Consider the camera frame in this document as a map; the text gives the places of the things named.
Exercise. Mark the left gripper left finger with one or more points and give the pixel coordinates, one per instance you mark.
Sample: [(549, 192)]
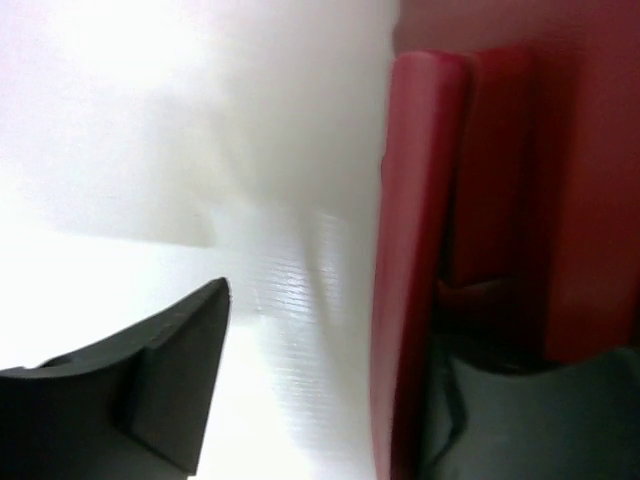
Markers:
[(134, 405)]

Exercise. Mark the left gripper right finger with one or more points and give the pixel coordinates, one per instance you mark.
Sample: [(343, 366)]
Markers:
[(492, 417)]

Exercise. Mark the red suitcase blue lining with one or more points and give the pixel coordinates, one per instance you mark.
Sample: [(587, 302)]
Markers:
[(509, 204)]

